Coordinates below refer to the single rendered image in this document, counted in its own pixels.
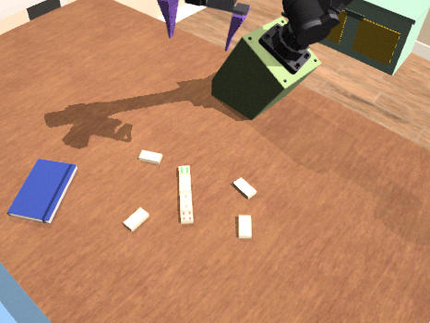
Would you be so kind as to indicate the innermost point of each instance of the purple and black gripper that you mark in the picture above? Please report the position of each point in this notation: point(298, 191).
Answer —
point(239, 11)

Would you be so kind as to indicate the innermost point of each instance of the blue notebook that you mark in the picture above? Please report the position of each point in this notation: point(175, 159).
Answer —
point(43, 191)

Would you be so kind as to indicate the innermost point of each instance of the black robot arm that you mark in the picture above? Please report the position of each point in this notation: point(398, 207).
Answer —
point(309, 25)

